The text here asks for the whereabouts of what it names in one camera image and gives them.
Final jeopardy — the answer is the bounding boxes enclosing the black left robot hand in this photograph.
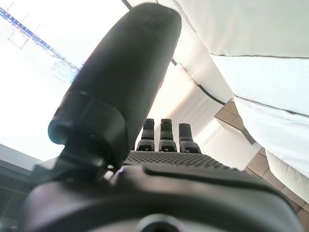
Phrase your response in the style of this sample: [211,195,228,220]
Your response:
[14,2,305,232]

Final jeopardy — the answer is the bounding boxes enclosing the white sheer curtain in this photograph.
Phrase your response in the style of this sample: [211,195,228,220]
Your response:
[154,61,232,150]

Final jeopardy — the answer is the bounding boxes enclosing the white duvet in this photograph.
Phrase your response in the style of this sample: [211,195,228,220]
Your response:
[173,0,309,170]

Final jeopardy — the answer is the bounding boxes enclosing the brown padded headboard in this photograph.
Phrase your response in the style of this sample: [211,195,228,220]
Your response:
[214,100,309,213]

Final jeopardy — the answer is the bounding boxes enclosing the plain beige pillow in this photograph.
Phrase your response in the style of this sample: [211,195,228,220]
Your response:
[265,149,309,194]

